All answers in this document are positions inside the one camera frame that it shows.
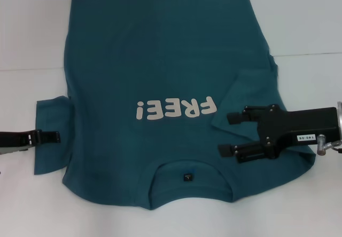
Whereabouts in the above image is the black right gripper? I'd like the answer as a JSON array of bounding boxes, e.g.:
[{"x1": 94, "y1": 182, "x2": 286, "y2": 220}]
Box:
[{"x1": 217, "y1": 105, "x2": 339, "y2": 164}]

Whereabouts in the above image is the teal t-shirt with FREE print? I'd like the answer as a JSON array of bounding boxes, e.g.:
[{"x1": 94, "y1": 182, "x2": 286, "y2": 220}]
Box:
[{"x1": 33, "y1": 0, "x2": 317, "y2": 211}]

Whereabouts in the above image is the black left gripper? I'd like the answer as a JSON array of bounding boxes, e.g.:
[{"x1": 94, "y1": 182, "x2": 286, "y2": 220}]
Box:
[{"x1": 0, "y1": 130, "x2": 61, "y2": 156}]

